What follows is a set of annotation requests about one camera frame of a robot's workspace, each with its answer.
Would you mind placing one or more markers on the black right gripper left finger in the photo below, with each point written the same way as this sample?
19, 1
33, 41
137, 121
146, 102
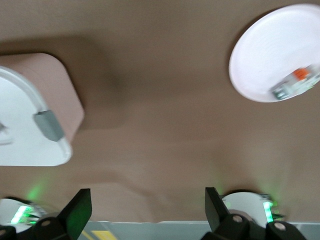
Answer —
75, 210

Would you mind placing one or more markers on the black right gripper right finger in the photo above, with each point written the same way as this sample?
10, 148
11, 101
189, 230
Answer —
215, 207

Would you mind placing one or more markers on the white lidded box grey clasps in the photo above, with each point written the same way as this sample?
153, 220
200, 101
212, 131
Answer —
22, 140

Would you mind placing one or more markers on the brown table cover mat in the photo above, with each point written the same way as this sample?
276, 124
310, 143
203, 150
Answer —
160, 87

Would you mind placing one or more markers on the pink round plate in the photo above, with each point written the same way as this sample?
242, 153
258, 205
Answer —
270, 45

